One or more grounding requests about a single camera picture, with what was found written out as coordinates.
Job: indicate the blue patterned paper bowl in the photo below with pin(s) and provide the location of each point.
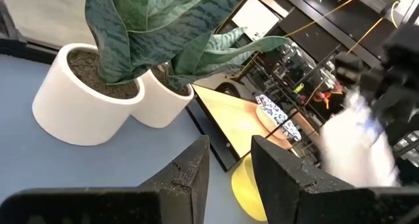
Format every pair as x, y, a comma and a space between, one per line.
275, 114
353, 148

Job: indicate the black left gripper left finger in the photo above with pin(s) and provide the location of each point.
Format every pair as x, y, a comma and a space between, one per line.
176, 191

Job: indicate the yellow plastic bowl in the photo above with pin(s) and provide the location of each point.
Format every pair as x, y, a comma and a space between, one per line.
245, 191

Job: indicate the wooden shelf with black frame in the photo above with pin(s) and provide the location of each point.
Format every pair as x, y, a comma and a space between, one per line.
229, 119

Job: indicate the small potted snake plant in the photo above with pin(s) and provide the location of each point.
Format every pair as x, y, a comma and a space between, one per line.
160, 106

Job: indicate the white background panel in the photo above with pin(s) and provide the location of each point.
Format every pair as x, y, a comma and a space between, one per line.
257, 17

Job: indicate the black metal table frame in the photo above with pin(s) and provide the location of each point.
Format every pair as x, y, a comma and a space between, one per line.
29, 52

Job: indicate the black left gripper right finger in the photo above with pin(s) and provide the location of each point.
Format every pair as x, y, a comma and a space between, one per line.
294, 197

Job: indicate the large potted snake plant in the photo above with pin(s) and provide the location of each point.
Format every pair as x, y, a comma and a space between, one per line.
75, 116

